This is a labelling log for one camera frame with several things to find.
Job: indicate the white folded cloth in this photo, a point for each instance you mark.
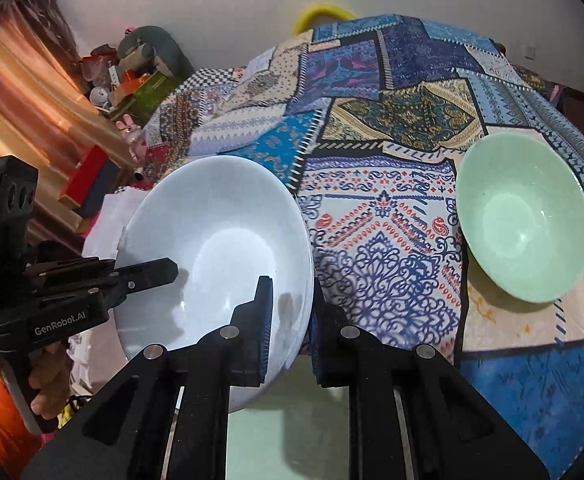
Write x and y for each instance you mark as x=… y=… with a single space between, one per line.
x=98 y=354

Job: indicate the colourful patchwork tablecloth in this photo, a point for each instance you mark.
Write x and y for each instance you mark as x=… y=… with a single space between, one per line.
x=366 y=122

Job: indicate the green cardboard box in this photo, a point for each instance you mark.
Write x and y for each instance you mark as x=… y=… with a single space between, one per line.
x=142 y=104

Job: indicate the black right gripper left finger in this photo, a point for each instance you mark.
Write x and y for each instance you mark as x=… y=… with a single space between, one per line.
x=234 y=355

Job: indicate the white bowl with black spots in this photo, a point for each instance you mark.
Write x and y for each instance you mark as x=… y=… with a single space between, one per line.
x=225 y=221

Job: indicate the orange curtain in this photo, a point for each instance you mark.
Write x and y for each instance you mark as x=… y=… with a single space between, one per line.
x=45 y=117

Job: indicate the person's left hand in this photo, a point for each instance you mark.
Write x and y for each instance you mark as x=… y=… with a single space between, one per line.
x=50 y=376

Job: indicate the red and blue box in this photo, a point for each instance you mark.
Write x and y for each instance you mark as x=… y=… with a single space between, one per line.
x=95 y=176

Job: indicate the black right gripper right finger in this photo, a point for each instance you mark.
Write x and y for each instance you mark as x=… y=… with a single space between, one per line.
x=346 y=356

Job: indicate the pink rabbit figurine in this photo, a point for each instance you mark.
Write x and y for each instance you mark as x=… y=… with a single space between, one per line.
x=133 y=136

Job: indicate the mint green bowl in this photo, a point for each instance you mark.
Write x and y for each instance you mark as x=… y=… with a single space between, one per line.
x=521 y=211

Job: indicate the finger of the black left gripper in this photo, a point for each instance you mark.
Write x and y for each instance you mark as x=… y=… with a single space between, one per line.
x=139 y=277

